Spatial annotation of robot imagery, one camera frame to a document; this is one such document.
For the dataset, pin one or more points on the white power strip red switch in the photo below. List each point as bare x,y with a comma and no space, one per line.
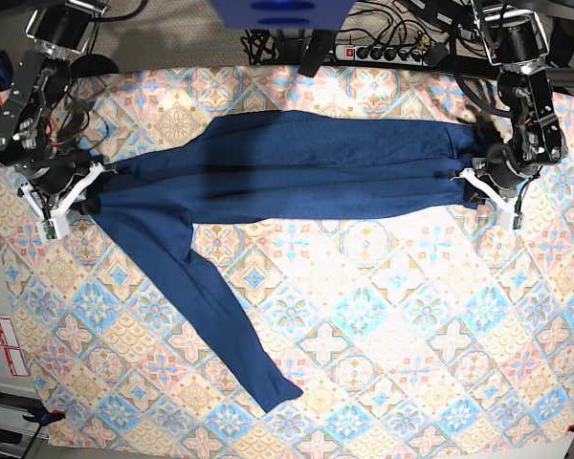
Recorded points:
379,54

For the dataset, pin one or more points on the clamp lower left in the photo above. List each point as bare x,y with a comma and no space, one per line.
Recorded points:
42,416

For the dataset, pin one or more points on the black round stand base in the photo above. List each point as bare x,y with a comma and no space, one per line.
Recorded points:
93,65

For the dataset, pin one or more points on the blue box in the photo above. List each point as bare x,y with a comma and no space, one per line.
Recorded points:
283,14

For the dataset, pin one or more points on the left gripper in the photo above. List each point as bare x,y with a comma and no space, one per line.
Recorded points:
505,175

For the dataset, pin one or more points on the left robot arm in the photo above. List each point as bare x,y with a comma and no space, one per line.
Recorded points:
515,43

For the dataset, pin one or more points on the blue long-sleeve shirt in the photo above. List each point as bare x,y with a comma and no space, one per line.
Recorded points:
260,165

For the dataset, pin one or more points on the white red stickers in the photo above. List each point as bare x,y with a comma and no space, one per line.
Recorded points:
2,342

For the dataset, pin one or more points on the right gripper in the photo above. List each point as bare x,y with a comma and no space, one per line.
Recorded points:
73,186

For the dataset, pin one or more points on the patterned tablecloth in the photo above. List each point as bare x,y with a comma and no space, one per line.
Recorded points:
434,334

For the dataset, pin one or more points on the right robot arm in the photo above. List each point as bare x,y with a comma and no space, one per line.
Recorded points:
41,120

